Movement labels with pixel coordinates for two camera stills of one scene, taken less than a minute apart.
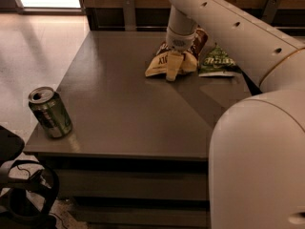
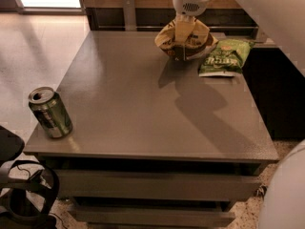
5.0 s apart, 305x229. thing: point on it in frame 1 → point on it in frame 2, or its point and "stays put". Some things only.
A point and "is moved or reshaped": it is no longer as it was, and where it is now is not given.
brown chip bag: [158, 63] is moved or reshaped
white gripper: [180, 41] → [192, 6]
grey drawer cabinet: [137, 155] stays put
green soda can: [49, 109] stays put
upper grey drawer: [174, 183] stays put
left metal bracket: [129, 10] stays put
